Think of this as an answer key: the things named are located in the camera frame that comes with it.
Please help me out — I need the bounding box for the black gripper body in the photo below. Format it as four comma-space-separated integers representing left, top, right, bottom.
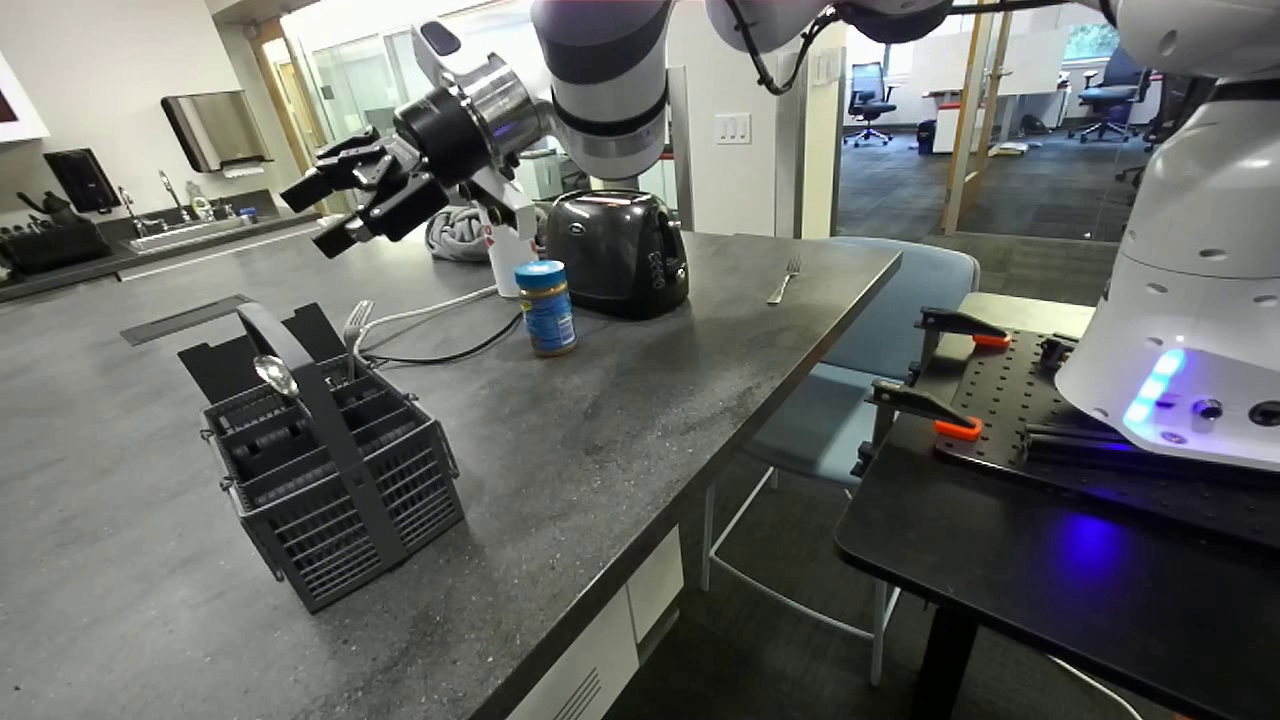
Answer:
393, 80, 524, 190

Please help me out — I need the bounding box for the silver spoon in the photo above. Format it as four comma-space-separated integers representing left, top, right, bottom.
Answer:
249, 348, 309, 404

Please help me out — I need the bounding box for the crumpled grey cloth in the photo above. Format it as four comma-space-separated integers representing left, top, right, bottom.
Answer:
421, 198, 498, 267

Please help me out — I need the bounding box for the clear jar blue lid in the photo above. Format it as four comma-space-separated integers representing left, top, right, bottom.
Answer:
511, 254, 581, 360

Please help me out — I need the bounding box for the black toaster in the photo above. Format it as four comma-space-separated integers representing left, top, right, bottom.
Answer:
537, 188, 692, 325

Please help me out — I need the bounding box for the table power hatch cover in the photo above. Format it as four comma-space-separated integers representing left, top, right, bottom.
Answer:
120, 293, 253, 352

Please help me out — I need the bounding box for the office chair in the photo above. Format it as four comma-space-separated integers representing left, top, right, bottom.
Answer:
1071, 44, 1152, 148
842, 57, 899, 151

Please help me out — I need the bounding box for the blue chair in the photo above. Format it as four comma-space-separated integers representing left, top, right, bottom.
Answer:
705, 234, 983, 690

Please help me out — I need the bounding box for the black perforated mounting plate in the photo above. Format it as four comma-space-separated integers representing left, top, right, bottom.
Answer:
930, 325, 1280, 516

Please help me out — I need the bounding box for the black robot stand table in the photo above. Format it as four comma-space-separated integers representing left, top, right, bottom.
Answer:
830, 436, 1280, 720

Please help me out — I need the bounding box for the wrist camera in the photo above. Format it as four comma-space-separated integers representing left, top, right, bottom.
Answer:
411, 14, 473, 93

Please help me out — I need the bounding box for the thick white power cable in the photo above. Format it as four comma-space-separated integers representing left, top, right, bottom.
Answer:
335, 278, 524, 360

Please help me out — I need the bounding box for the wall paper towel dispenser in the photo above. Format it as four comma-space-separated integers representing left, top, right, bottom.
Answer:
154, 86, 272, 177

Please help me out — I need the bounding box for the thin black toaster cable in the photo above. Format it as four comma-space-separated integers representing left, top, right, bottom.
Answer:
355, 309, 526, 372

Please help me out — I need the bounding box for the white wall switch plate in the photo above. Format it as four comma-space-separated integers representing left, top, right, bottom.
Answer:
709, 108, 755, 151

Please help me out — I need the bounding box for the orange handled black clamp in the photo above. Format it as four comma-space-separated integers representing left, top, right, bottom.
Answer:
914, 309, 1017, 360
870, 380, 991, 447

